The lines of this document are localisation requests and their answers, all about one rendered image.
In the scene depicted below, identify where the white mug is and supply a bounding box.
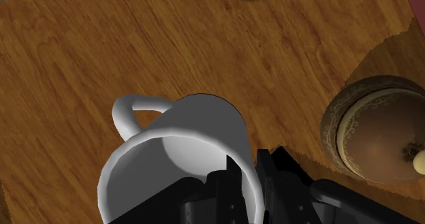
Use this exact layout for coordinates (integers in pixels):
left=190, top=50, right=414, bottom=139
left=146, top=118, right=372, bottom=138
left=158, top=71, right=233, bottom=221
left=97, top=93, right=266, bottom=224

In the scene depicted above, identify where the cream round fruit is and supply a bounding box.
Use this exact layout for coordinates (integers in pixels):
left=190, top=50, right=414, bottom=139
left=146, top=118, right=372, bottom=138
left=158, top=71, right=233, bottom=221
left=413, top=149, right=425, bottom=176

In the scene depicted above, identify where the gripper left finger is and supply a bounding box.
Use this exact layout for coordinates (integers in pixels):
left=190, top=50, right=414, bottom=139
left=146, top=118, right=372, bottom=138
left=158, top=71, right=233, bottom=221
left=109, top=154, right=250, bottom=224

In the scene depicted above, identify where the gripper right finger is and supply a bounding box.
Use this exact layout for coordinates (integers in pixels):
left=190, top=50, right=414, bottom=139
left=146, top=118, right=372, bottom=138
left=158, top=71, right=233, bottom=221
left=256, top=146, right=420, bottom=224

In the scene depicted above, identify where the brown patterned bowl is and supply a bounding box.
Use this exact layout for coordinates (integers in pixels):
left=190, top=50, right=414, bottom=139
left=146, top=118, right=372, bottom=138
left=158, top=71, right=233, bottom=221
left=319, top=75, right=425, bottom=185

